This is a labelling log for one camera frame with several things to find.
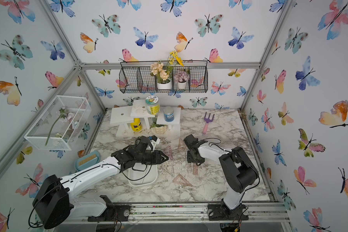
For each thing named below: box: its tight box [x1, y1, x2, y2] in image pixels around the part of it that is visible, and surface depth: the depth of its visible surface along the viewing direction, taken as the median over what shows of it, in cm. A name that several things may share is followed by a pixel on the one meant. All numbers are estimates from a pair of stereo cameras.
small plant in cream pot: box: [149, 121, 167, 135], surface depth 100 cm
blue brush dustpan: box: [74, 150, 101, 171], surface depth 93 cm
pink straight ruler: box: [192, 162, 199, 176], surface depth 90 cm
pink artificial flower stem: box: [44, 108, 67, 146], surface depth 75 cm
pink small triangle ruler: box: [172, 173, 194, 188], surface depth 86 cm
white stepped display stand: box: [109, 99, 182, 137], surface depth 98 cm
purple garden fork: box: [202, 111, 215, 135], surface depth 116 cm
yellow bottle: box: [130, 117, 143, 132], surface depth 103 cm
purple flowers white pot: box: [173, 70, 190, 90], surface depth 92 cm
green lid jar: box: [145, 95, 160, 116], surface depth 84 cm
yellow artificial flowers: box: [167, 50, 185, 70], surface depth 85 cm
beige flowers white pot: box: [150, 62, 174, 90], surface depth 84 cm
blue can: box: [163, 106, 175, 123], surface depth 91 cm
